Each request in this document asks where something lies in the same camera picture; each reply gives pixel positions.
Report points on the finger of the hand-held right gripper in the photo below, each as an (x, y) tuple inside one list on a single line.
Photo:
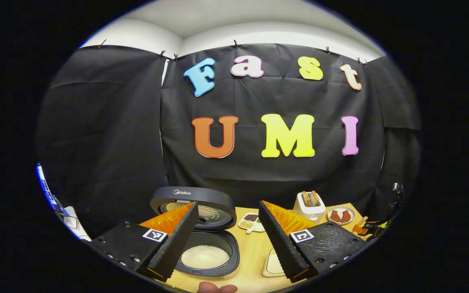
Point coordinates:
[(377, 232)]

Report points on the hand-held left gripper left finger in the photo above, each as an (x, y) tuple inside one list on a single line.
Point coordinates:
[(177, 244)]

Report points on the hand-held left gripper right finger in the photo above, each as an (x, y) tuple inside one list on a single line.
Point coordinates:
[(279, 244)]

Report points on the wooden spoon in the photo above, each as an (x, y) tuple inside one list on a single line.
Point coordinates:
[(360, 225)]

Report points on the dark grey rice cooker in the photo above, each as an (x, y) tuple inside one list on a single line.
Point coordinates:
[(218, 203)]

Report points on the brown meat piece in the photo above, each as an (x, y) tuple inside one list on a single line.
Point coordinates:
[(346, 216), (335, 216)]

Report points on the white divided bean dish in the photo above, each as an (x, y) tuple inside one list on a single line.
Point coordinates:
[(251, 221)]

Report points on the round white plate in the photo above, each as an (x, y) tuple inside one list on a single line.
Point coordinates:
[(341, 223)]

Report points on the white toaster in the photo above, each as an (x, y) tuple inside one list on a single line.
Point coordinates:
[(308, 211)]

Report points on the toasted bread slice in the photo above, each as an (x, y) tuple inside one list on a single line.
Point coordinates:
[(315, 198), (305, 198)]

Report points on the black backdrop cloth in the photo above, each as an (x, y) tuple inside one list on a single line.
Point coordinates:
[(116, 142)]

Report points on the computer monitor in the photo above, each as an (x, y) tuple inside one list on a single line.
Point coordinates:
[(47, 189)]

